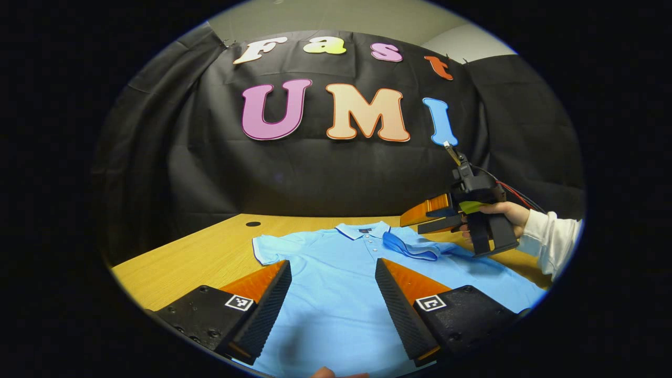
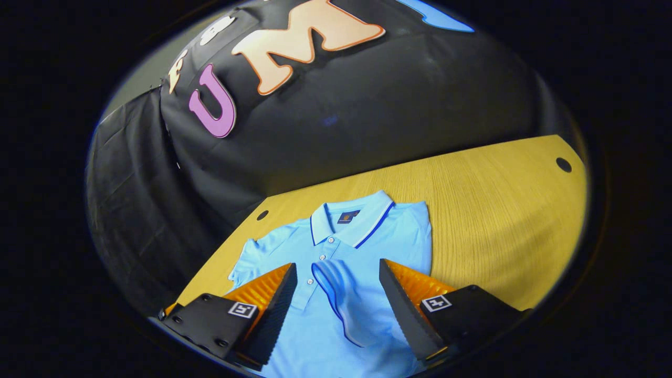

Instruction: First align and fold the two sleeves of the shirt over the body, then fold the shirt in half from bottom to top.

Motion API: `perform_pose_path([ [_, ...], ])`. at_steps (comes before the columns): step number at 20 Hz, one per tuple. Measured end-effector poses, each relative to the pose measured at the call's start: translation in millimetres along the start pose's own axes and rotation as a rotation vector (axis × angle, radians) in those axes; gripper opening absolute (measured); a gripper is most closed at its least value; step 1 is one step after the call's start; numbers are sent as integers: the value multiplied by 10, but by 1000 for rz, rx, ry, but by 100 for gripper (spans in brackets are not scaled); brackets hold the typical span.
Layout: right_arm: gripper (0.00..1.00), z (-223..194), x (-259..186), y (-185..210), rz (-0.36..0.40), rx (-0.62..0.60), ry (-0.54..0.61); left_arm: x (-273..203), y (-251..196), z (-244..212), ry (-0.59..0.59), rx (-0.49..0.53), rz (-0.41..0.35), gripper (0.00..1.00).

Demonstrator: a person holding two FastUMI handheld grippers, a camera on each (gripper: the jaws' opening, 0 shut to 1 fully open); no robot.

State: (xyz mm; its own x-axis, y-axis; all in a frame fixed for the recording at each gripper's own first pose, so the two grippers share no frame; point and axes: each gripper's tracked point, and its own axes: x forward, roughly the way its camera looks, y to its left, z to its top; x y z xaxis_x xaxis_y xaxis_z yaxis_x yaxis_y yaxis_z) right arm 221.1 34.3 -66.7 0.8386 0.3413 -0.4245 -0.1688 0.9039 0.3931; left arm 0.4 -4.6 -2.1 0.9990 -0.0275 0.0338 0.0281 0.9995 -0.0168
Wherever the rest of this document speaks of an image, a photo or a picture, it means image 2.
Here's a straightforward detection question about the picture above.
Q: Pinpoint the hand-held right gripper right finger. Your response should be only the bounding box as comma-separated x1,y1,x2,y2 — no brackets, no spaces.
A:
379,258,531,362

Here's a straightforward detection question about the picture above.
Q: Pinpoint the light blue polo T-shirt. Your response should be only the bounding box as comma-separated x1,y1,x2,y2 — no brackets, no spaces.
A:
227,190,433,378

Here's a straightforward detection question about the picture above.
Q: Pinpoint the black backdrop cloth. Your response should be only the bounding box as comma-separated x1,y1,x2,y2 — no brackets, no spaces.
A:
85,0,583,321

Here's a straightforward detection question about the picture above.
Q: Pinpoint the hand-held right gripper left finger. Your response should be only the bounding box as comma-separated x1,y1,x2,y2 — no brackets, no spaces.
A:
157,262,298,371

